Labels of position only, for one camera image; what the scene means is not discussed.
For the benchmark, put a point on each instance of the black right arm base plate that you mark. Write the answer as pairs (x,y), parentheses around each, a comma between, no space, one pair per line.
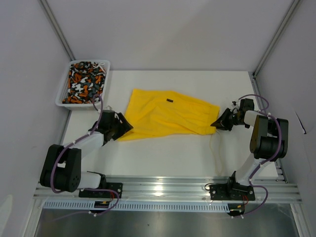
(226,192)

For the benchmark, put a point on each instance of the white slotted cable duct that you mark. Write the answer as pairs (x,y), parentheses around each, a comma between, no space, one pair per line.
(138,206)

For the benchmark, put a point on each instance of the aluminium corner post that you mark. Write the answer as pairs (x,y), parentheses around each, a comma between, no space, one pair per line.
(285,21)
(56,28)

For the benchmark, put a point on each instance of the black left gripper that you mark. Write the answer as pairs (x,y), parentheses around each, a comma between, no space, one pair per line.
(124,126)

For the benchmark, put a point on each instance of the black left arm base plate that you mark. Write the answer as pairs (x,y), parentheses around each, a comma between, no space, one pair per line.
(110,190)

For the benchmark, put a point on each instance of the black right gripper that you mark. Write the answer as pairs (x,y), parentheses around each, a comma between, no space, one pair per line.
(221,123)

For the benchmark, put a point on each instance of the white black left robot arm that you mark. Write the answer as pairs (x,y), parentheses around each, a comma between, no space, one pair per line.
(62,167)

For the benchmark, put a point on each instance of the camouflage patterned shorts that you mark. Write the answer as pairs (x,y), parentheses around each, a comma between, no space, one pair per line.
(85,79)

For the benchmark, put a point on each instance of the aluminium corner post right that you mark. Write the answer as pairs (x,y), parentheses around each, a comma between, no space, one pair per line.
(285,21)

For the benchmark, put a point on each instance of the aluminium corner post left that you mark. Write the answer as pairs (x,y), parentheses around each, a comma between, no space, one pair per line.
(56,28)

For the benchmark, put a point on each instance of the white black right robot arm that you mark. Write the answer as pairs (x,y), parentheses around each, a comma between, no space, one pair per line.
(268,143)

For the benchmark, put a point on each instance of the cream shorts drawstring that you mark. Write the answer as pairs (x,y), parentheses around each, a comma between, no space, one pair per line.
(215,145)

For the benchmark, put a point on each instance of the white plastic basket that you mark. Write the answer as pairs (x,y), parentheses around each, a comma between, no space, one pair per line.
(63,84)

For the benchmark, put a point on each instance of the yellow shorts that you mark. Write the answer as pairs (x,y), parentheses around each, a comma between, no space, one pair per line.
(156,113)

